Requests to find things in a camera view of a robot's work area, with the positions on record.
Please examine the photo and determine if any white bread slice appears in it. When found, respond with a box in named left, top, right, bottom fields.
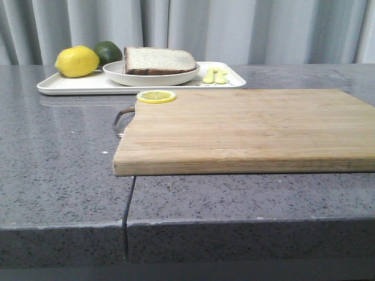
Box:
left=123, top=47, right=197, bottom=76

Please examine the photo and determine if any white round plate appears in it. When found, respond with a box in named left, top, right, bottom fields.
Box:
left=103, top=60, right=200, bottom=87

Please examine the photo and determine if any white rectangular tray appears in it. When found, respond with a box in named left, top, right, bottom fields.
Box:
left=37, top=61, right=246, bottom=95

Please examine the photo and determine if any wooden cutting board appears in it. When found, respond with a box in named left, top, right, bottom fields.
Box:
left=113, top=89, right=374, bottom=176

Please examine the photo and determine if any yellow lemon slice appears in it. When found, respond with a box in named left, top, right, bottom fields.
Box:
left=137, top=90, right=176, bottom=104

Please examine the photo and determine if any green lime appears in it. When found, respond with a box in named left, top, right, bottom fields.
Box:
left=94, top=41, right=123, bottom=67

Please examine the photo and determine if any yellow whole lemon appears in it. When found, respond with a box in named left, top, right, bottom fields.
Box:
left=55, top=46, right=100, bottom=78

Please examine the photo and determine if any grey curtain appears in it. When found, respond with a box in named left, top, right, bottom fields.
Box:
left=1, top=1, right=374, bottom=65

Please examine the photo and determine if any left yellow utensil handle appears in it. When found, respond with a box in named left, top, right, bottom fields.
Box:
left=203, top=68, right=216, bottom=84

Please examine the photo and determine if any metal cutting board handle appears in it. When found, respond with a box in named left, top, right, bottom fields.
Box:
left=112, top=106, right=135, bottom=138

